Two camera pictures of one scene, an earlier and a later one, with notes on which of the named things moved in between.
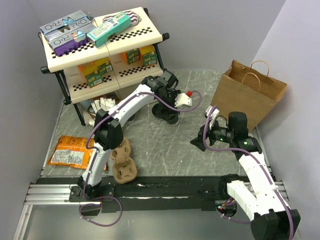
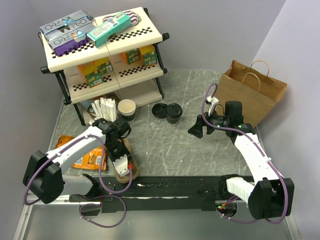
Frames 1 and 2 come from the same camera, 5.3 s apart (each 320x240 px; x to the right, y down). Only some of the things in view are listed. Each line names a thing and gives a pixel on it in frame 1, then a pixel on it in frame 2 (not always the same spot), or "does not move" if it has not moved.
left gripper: [166, 113] -> [124, 152]
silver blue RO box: [78, 17] does not move
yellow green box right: [148, 55] does not move
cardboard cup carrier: [124, 167] does not move
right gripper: [198, 141] -> [196, 129]
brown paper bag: [248, 90] does not move
